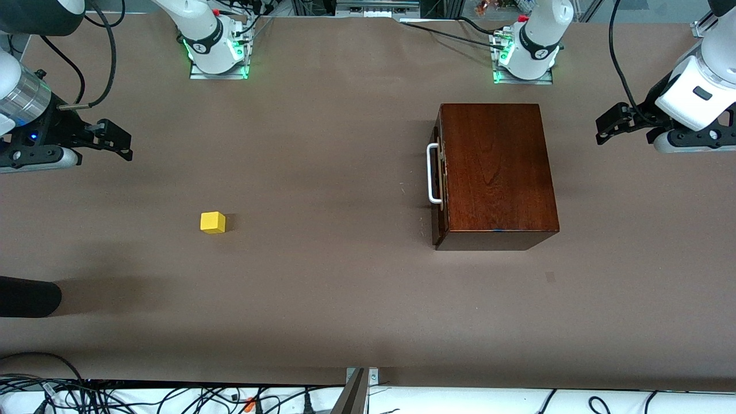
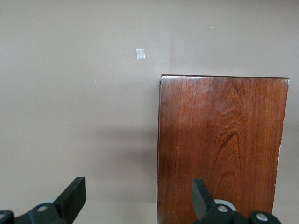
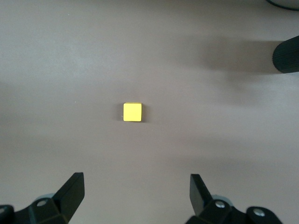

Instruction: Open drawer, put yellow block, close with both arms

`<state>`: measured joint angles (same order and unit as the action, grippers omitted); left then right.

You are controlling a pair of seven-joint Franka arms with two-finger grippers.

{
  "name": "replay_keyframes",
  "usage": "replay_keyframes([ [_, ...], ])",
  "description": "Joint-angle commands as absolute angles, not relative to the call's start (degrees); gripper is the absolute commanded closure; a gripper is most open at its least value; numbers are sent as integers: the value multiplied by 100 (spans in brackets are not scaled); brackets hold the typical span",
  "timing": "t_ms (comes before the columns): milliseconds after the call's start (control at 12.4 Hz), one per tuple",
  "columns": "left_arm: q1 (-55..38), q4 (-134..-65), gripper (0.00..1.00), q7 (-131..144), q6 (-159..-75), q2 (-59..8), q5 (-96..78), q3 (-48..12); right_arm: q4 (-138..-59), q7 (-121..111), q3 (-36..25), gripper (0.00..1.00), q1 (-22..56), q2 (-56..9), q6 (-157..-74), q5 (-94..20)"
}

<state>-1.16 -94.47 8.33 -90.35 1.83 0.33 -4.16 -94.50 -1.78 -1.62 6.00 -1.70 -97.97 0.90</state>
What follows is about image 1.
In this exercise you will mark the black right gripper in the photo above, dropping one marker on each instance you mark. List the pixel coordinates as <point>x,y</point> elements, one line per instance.
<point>57,123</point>

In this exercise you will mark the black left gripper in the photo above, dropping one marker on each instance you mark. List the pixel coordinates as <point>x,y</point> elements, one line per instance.
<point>643,114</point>

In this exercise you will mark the yellow cube block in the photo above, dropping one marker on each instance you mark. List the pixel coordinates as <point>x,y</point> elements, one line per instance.
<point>213,223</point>

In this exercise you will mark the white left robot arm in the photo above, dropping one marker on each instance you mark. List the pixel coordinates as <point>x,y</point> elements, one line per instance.
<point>540,34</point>

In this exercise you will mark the dark brown wooden cabinet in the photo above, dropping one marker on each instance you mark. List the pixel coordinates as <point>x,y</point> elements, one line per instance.
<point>494,167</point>

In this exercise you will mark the copper coloured parts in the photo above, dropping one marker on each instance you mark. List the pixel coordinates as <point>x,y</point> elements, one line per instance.
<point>494,6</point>

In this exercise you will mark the black ribbed cylinder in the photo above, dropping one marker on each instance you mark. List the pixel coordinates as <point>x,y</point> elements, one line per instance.
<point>29,296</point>

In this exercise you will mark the brown table mat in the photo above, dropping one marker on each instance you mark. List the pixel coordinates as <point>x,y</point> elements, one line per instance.
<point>322,287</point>

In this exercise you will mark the silver metal strip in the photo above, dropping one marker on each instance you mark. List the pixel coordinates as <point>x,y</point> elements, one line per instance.
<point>374,7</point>

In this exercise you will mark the orange connector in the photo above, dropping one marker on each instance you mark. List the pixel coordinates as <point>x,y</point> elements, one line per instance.
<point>250,405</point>

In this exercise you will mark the white bench surface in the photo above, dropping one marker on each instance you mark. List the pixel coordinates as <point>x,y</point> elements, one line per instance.
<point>460,402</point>

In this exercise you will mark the grey diagonal bar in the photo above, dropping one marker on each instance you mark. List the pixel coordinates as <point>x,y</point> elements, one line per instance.
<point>352,399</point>

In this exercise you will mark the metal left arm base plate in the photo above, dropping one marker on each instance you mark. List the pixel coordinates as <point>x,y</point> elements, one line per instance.
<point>540,81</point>

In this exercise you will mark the aluminium frame profile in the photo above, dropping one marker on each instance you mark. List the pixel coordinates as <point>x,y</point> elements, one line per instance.
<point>704,29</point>

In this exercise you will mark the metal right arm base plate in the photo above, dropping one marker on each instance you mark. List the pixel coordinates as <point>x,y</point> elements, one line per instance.
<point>230,75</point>

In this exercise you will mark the silver metal bracket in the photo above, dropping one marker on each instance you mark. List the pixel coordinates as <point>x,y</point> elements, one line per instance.
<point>374,376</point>

